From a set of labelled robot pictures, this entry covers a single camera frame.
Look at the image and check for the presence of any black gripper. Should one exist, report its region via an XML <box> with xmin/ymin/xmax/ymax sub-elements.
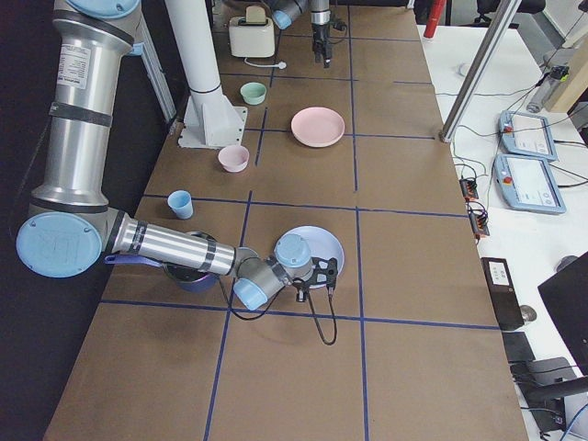
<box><xmin>311</xmin><ymin>23</ymin><xmax>333</xmax><ymax>69</ymax></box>
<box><xmin>292</xmin><ymin>278</ymin><xmax>311</xmax><ymax>302</ymax></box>

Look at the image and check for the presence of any blue plate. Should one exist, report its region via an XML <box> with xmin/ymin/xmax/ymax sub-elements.
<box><xmin>274</xmin><ymin>225</ymin><xmax>345</xmax><ymax>274</ymax></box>

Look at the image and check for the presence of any pink plate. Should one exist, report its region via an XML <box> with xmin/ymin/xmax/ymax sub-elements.
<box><xmin>290</xmin><ymin>107</ymin><xmax>345</xmax><ymax>148</ymax></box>

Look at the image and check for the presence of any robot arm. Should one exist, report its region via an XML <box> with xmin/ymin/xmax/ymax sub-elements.
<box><xmin>16</xmin><ymin>1</ymin><xmax>316</xmax><ymax>310</ymax></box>
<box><xmin>264</xmin><ymin>0</ymin><xmax>333</xmax><ymax>69</ymax></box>

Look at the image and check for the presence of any green bowl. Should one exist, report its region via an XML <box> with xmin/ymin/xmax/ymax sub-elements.
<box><xmin>240</xmin><ymin>82</ymin><xmax>267</xmax><ymax>106</ymax></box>

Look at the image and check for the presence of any cream toaster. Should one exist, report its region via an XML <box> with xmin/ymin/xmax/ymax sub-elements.
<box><xmin>229</xmin><ymin>6</ymin><xmax>276</xmax><ymax>58</ymax></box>

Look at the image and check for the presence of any dark blue pot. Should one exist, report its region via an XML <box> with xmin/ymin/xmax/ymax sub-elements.
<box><xmin>104</xmin><ymin>254</ymin><xmax>219</xmax><ymax>293</ymax></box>

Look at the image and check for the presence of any red cylinder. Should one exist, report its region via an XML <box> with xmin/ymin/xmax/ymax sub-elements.
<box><xmin>424</xmin><ymin>0</ymin><xmax>447</xmax><ymax>39</ymax></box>

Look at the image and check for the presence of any pink bowl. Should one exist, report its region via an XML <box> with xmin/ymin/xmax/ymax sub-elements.
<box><xmin>218</xmin><ymin>145</ymin><xmax>250</xmax><ymax>173</ymax></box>

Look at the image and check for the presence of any light blue cup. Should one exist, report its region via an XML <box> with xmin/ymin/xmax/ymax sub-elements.
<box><xmin>167</xmin><ymin>190</ymin><xmax>194</xmax><ymax>220</ymax></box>

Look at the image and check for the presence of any black box with label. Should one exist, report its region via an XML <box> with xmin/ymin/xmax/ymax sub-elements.
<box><xmin>481</xmin><ymin>257</ymin><xmax>524</xmax><ymax>332</ymax></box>

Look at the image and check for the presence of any upper teach pendant tablet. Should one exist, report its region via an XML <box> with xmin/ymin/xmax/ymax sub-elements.
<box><xmin>498</xmin><ymin>110</ymin><xmax>558</xmax><ymax>162</ymax></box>

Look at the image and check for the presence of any teach pendant tablet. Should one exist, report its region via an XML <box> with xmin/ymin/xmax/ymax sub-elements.
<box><xmin>493</xmin><ymin>153</ymin><xmax>566</xmax><ymax>215</ymax></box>
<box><xmin>498</xmin><ymin>110</ymin><xmax>558</xmax><ymax>162</ymax></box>

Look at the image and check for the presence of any lower teach pendant tablet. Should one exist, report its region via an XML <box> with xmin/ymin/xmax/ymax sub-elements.
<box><xmin>493</xmin><ymin>153</ymin><xmax>566</xmax><ymax>215</ymax></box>

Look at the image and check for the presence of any white plug and cable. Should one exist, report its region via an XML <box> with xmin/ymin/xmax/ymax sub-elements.
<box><xmin>243</xmin><ymin>56</ymin><xmax>288</xmax><ymax>71</ymax></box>

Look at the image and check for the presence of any white camera post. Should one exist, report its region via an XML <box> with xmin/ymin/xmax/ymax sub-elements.
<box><xmin>165</xmin><ymin>0</ymin><xmax>247</xmax><ymax>150</ymax></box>

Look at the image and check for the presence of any aluminium frame post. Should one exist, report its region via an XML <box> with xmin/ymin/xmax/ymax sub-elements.
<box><xmin>439</xmin><ymin>0</ymin><xmax>522</xmax><ymax>143</ymax></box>

